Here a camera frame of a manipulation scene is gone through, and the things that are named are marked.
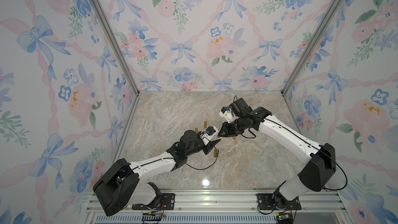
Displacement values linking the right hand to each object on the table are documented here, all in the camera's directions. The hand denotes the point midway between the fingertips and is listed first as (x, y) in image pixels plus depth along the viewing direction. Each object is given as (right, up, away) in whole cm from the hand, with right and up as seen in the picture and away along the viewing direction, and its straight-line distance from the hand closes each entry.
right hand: (221, 133), depth 78 cm
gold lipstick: (-7, +3, +20) cm, 22 cm away
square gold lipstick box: (-2, -12, +8) cm, 14 cm away
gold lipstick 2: (+8, -3, +5) cm, 10 cm away
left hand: (-1, -1, 0) cm, 2 cm away
